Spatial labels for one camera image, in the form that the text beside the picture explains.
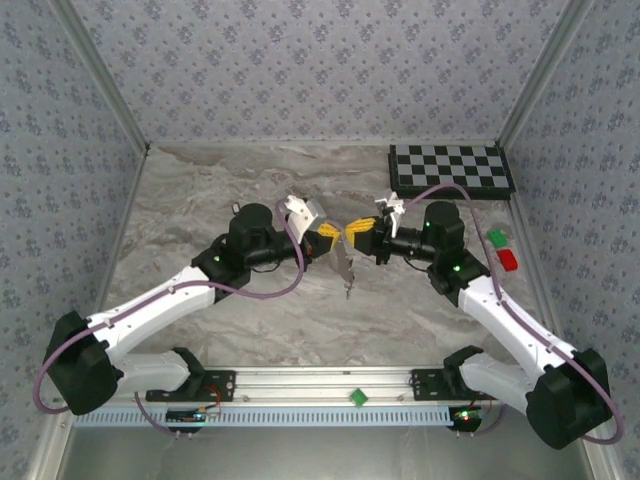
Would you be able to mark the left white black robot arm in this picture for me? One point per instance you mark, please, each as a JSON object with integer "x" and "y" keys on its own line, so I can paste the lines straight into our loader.
{"x": 150, "y": 312}

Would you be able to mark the small circuit board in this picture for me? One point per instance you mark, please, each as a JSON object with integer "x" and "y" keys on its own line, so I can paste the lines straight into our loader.
{"x": 465, "y": 416}
{"x": 185, "y": 415}

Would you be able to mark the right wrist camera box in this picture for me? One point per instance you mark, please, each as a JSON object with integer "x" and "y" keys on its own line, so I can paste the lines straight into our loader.
{"x": 392, "y": 210}

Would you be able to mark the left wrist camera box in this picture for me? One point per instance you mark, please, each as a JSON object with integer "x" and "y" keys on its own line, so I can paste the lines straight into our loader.
{"x": 300, "y": 212}

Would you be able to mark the aluminium frame post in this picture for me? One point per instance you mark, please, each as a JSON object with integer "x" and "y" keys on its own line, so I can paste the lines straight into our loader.
{"x": 541, "y": 75}
{"x": 105, "y": 75}

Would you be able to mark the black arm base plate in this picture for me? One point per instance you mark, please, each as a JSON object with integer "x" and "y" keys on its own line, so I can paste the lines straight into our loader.
{"x": 425, "y": 385}
{"x": 220, "y": 387}

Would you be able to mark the aluminium mounting rail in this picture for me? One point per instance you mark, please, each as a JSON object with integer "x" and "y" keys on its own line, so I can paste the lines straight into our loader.
{"x": 310, "y": 382}

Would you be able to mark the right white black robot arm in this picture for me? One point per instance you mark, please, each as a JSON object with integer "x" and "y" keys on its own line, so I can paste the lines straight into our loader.
{"x": 505, "y": 320}

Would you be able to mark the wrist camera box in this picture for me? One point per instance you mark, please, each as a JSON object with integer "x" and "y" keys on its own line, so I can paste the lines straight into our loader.
{"x": 300, "y": 212}
{"x": 392, "y": 210}

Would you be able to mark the black grey checkerboard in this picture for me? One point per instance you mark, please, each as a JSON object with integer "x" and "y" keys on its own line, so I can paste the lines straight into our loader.
{"x": 450, "y": 167}

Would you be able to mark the red toy brick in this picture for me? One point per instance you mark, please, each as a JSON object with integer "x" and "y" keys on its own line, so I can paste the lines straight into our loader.
{"x": 507, "y": 260}

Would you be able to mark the green toy brick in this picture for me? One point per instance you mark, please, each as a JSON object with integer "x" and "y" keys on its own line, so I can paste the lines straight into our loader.
{"x": 496, "y": 238}
{"x": 358, "y": 397}

